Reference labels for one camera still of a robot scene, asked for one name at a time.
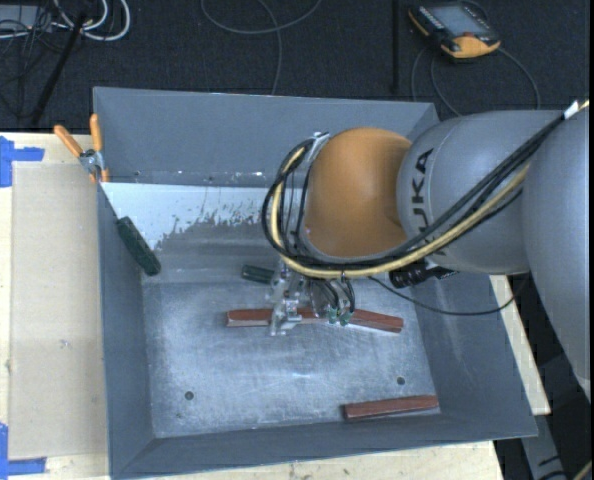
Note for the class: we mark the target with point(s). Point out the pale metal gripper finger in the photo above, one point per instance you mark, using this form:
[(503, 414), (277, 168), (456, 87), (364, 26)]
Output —
[(275, 298), (286, 322)]

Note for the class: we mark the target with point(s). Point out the red-brown flat block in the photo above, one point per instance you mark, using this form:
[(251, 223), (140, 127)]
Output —
[(249, 316), (389, 407), (379, 321)]

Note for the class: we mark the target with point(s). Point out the dark green flat block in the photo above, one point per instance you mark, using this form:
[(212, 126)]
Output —
[(255, 272), (138, 245)]

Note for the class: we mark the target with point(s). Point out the grey metal bin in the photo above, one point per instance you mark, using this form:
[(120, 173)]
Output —
[(277, 378)]

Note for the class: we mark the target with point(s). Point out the pale wood flat board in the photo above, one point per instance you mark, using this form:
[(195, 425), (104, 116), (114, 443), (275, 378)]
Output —
[(52, 318)]

